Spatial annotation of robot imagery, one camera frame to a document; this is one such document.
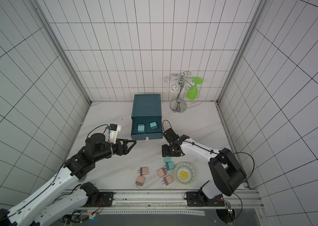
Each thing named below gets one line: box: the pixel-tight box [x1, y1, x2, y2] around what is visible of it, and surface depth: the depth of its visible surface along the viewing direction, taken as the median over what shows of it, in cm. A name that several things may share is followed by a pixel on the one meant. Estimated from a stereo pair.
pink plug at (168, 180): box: [163, 175, 174, 186], surface depth 79 cm
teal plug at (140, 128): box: [137, 123, 145, 133], surface depth 85 cm
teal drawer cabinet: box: [131, 93, 163, 118], surface depth 89 cm
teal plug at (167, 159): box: [164, 155, 171, 163], surface depth 89 cm
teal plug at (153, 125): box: [149, 121, 158, 130], surface depth 85 cm
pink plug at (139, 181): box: [135, 175, 145, 189], surface depth 79 cm
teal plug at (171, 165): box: [167, 161, 175, 170], surface depth 85 cm
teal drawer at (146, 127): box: [130, 115, 164, 141], surface depth 85 cm
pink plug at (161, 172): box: [157, 167, 167, 178], surface depth 83 cm
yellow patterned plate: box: [174, 162, 196, 186], surface depth 82 cm
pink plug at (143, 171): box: [137, 167, 149, 176], surface depth 83 cm
